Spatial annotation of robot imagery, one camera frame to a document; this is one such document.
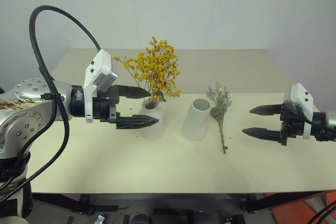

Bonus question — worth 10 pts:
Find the green pink dried flower bouquet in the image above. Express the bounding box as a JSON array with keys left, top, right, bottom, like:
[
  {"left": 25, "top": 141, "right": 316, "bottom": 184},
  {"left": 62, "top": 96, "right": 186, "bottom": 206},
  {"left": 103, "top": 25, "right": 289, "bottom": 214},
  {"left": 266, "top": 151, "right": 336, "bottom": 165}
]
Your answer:
[{"left": 205, "top": 81, "right": 233, "bottom": 155}]

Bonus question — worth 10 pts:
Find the white vase with narrow neck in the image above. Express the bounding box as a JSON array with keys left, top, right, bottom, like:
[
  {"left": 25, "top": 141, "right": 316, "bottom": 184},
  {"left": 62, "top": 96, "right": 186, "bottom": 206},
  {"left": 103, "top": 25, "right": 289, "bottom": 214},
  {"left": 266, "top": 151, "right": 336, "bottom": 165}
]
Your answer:
[{"left": 138, "top": 100, "right": 166, "bottom": 141}]

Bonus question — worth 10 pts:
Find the black table frame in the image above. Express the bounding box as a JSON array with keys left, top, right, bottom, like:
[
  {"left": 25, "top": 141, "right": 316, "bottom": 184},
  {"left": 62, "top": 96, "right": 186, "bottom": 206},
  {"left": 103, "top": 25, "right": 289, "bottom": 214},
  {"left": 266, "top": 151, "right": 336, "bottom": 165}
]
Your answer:
[{"left": 31, "top": 191, "right": 329, "bottom": 216}]

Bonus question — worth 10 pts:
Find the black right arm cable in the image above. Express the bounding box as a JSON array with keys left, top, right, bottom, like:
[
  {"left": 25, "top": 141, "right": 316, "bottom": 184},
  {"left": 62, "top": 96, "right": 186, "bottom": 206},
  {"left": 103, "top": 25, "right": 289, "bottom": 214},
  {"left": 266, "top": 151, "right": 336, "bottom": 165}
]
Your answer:
[{"left": 288, "top": 103, "right": 336, "bottom": 135}]

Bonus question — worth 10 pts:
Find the yellow dried flower bouquet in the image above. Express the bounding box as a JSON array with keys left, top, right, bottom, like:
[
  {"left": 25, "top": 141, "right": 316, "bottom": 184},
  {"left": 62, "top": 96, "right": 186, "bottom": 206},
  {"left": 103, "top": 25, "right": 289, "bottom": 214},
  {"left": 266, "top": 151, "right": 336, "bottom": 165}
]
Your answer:
[{"left": 113, "top": 36, "right": 183, "bottom": 109}]

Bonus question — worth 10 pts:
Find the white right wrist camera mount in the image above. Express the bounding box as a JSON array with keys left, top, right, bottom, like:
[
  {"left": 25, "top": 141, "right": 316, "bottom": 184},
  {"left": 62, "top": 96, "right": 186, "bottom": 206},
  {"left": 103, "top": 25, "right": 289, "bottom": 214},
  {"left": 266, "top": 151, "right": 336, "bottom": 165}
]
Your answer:
[{"left": 282, "top": 82, "right": 315, "bottom": 140}]

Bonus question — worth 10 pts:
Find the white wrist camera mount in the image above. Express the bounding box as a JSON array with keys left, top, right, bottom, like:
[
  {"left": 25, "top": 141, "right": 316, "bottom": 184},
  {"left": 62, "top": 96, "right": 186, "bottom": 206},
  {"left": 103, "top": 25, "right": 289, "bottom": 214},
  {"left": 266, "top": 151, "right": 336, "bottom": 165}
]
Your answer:
[
  {"left": 282, "top": 82, "right": 315, "bottom": 140},
  {"left": 83, "top": 49, "right": 118, "bottom": 123}
]

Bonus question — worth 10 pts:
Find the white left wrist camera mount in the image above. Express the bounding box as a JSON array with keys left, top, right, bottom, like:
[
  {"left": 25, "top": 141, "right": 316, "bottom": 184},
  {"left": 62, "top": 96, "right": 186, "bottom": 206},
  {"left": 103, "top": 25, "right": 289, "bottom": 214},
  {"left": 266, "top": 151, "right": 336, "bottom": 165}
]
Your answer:
[{"left": 83, "top": 49, "right": 118, "bottom": 123}]

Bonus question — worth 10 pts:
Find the white vase with wide mouth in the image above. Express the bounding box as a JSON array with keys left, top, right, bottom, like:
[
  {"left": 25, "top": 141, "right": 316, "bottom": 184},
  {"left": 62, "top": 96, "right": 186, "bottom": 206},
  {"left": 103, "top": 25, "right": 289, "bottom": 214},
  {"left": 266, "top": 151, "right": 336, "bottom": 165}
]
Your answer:
[{"left": 182, "top": 98, "right": 212, "bottom": 142}]

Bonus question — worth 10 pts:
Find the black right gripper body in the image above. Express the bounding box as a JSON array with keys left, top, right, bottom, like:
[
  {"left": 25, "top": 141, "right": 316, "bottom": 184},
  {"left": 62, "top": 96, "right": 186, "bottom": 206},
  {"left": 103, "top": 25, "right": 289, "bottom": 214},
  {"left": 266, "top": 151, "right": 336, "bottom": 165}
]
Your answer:
[{"left": 279, "top": 103, "right": 307, "bottom": 146}]

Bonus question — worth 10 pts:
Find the orange floor mat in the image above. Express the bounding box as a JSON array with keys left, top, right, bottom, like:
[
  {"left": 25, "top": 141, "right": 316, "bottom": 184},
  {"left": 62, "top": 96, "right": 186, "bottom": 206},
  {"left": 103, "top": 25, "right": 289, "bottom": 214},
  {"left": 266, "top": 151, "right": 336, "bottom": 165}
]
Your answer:
[{"left": 264, "top": 191, "right": 336, "bottom": 224}]

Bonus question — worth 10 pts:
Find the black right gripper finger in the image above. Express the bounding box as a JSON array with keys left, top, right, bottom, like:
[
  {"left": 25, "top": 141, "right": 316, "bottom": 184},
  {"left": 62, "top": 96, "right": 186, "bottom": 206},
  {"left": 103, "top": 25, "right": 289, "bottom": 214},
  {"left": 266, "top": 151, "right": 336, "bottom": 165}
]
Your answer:
[
  {"left": 241, "top": 127, "right": 282, "bottom": 143},
  {"left": 249, "top": 104, "right": 285, "bottom": 116}
]

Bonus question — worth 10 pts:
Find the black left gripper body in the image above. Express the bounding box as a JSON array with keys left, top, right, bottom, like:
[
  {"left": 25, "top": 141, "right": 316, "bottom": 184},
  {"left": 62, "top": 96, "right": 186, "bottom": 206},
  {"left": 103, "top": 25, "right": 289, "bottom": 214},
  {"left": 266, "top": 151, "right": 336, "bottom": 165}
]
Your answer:
[{"left": 92, "top": 85, "right": 122, "bottom": 124}]

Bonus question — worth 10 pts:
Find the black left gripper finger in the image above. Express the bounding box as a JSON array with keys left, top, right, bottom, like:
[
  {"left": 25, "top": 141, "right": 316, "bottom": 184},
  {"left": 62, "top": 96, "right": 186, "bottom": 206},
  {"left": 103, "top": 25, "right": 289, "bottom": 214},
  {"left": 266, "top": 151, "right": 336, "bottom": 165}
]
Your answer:
[
  {"left": 115, "top": 115, "right": 160, "bottom": 130},
  {"left": 118, "top": 85, "right": 151, "bottom": 99}
]

